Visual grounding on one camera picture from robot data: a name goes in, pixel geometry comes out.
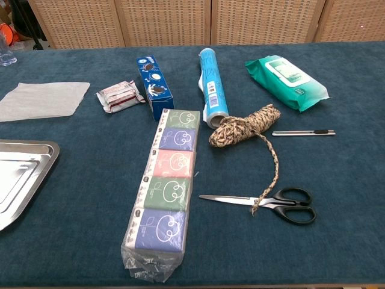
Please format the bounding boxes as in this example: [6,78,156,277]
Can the white red wrapped snack pack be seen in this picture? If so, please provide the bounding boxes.
[96,79,147,114]

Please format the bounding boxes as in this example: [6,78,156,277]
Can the black tripod stand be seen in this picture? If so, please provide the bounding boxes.
[11,0,46,51]

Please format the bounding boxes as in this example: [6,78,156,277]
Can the wooden rattan folding screen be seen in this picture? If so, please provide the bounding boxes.
[27,0,385,49]

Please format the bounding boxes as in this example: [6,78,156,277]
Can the white cloth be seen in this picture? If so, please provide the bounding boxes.
[0,81,91,123]

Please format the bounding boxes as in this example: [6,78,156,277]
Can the orange round object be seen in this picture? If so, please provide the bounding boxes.
[0,22,20,46]

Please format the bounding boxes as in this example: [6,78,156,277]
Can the green wet wipes pack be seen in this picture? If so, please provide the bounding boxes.
[244,54,331,113]

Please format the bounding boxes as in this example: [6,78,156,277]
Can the silver metal tray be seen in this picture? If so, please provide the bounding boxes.
[0,140,60,231]

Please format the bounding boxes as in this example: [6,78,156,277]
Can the camouflage rope bundle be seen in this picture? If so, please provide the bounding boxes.
[208,104,282,216]

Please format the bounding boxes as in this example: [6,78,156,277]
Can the black-handled scissors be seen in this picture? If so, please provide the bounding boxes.
[199,187,317,226]

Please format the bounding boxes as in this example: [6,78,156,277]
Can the clear plastic water bottle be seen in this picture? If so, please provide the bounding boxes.
[0,30,18,67]

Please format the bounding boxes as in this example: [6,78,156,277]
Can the silver utility knife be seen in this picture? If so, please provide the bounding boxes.
[271,129,336,137]

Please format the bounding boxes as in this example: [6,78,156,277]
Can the teal table cloth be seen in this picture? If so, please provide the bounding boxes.
[0,41,385,287]

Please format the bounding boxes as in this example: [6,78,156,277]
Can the blue cling film roll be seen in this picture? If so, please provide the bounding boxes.
[197,48,230,130]

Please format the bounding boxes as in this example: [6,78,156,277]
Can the blue cookie box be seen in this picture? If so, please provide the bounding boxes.
[135,55,175,122]

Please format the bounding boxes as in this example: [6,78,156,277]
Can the pocket tissue multipack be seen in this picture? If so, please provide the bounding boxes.
[121,108,202,284]

